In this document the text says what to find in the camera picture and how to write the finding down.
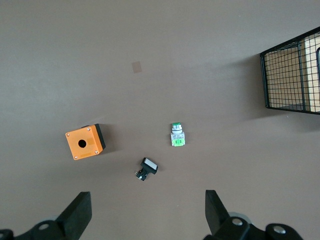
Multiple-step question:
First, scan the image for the green push button switch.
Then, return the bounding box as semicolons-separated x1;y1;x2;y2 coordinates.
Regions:
170;121;187;147

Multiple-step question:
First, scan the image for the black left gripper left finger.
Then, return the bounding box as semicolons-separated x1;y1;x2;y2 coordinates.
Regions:
0;191;93;240

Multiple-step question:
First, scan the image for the black wire mesh basket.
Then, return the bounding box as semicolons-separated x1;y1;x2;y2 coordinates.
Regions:
259;26;320;115

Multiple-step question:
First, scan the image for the black square white-faced button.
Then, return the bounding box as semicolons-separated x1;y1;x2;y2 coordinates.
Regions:
134;157;159;182

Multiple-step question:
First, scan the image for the small beige tape patch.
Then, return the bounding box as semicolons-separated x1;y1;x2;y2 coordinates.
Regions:
131;61;143;74

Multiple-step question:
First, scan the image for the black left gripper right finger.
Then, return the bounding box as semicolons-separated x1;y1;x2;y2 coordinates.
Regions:
203;189;305;240

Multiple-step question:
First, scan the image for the orange control box with hole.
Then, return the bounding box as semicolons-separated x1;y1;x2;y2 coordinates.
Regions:
65;123;107;161

